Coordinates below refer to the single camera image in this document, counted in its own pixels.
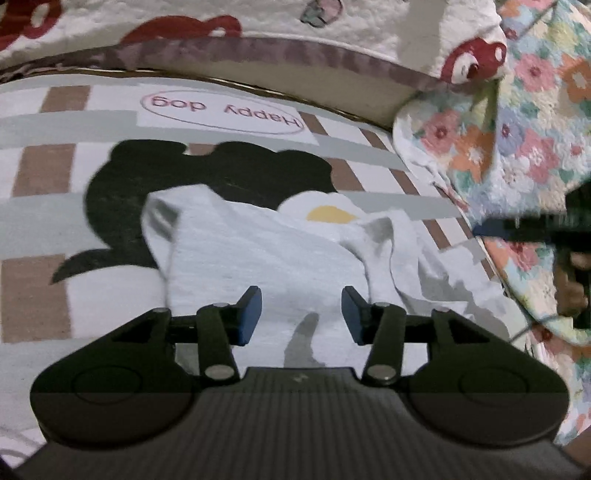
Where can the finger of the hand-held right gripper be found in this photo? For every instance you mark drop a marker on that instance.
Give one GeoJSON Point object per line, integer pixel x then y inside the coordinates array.
{"type": "Point", "coordinates": [508, 229]}

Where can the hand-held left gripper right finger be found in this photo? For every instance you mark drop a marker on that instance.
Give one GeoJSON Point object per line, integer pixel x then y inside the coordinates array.
{"type": "Point", "coordinates": [353, 318]}

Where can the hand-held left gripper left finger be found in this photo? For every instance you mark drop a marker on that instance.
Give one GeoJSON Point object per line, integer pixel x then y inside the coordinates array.
{"type": "Point", "coordinates": [249, 318]}

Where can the white garment with yellow patch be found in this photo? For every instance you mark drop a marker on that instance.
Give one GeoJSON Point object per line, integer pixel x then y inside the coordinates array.
{"type": "Point", "coordinates": [277, 258]}

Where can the person's right hand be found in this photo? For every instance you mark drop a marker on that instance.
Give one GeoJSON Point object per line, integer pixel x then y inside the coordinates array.
{"type": "Point", "coordinates": [564, 288]}

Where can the floral printed blanket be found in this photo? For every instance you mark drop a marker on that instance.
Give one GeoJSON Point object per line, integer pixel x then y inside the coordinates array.
{"type": "Point", "coordinates": [531, 115]}

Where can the beige bed headboard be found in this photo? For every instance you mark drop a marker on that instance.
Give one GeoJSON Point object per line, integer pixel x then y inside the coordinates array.
{"type": "Point", "coordinates": [351, 87]}

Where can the checked dog print bed sheet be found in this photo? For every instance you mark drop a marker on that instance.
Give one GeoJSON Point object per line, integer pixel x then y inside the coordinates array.
{"type": "Point", "coordinates": [46, 217]}

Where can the white red bear printed quilt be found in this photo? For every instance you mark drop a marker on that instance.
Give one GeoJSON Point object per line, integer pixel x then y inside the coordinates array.
{"type": "Point", "coordinates": [231, 14]}

